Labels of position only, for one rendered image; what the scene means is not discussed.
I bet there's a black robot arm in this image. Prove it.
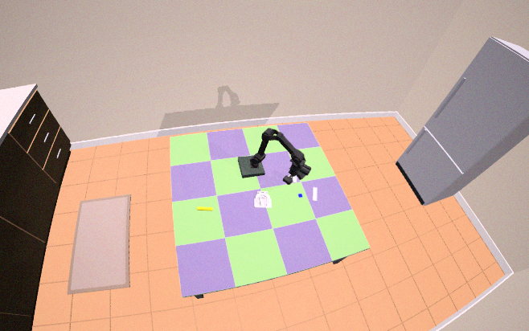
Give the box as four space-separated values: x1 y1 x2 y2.
250 128 311 180

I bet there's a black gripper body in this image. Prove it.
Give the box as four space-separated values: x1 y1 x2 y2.
283 167 298 185

